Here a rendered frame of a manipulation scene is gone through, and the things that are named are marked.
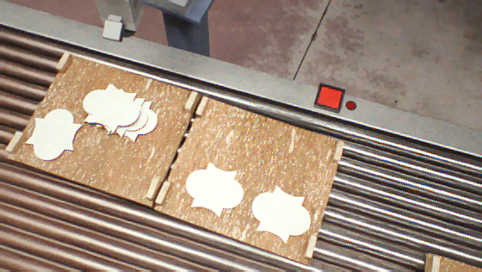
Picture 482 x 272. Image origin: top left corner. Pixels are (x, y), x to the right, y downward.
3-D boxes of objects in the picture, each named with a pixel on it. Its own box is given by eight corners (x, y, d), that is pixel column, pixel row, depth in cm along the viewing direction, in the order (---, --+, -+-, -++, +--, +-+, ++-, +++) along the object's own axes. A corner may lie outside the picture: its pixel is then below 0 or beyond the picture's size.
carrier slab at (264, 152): (205, 99, 133) (204, 96, 132) (342, 144, 128) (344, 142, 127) (154, 210, 119) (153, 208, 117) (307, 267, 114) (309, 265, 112)
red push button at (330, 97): (321, 88, 136) (322, 85, 135) (341, 94, 135) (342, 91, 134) (316, 105, 134) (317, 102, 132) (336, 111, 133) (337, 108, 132)
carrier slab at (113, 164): (71, 57, 138) (69, 53, 137) (200, 96, 133) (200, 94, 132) (9, 159, 124) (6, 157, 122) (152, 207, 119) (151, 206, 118)
